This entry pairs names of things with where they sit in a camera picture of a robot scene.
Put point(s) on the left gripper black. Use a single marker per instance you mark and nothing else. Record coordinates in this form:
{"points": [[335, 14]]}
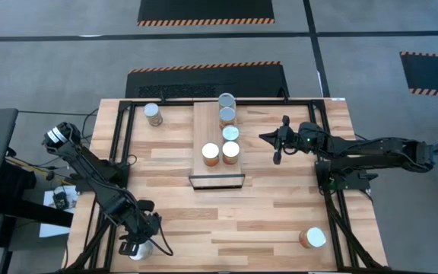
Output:
{"points": [[145, 224]]}

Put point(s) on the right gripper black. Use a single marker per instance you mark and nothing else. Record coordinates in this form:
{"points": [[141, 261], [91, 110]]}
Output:
{"points": [[291, 140]]}

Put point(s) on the tin can pale label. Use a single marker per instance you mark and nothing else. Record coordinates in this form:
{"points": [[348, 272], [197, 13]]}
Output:
{"points": [[145, 252]]}

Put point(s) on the tin can grey-green label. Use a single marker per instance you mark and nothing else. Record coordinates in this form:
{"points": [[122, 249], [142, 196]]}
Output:
{"points": [[230, 133]]}

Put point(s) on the orange green beans can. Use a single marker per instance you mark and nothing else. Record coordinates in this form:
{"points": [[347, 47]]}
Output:
{"points": [[210, 151], [230, 149]]}

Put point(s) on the peaches can blue label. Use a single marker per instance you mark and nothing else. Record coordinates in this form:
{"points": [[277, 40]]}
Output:
{"points": [[227, 114]]}

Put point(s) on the tin can yellow red label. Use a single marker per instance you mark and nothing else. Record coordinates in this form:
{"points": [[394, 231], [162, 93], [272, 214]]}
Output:
{"points": [[226, 99]]}

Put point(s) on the tin can orange label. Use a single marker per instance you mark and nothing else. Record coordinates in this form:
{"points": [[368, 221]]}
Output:
{"points": [[315, 237]]}

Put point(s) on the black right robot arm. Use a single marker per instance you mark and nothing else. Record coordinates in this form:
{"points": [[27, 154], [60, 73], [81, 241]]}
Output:
{"points": [[375, 150]]}

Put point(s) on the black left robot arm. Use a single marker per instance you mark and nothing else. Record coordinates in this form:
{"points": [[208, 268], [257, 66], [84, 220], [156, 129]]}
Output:
{"points": [[101, 186]]}

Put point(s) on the black mat with hazard stripes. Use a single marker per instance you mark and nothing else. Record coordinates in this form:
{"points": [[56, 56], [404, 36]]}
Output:
{"points": [[435, 72], [204, 81], [204, 9]]}

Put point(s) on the white paper sheet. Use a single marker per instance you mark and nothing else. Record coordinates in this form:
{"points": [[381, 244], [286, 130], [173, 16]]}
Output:
{"points": [[51, 228]]}

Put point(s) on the small black device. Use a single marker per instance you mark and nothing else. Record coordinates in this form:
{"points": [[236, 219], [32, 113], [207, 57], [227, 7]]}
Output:
{"points": [[61, 200]]}

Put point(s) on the black stand base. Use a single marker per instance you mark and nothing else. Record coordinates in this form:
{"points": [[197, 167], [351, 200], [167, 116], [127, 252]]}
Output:
{"points": [[32, 213]]}

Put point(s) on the tin can tan label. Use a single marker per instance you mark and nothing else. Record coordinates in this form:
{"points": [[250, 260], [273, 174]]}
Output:
{"points": [[151, 110]]}

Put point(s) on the black aluminium table frame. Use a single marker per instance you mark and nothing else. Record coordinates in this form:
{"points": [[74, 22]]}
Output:
{"points": [[264, 102]]}

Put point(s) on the wooden shelf with black frame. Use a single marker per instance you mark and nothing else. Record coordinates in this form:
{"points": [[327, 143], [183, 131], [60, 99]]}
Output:
{"points": [[217, 170]]}

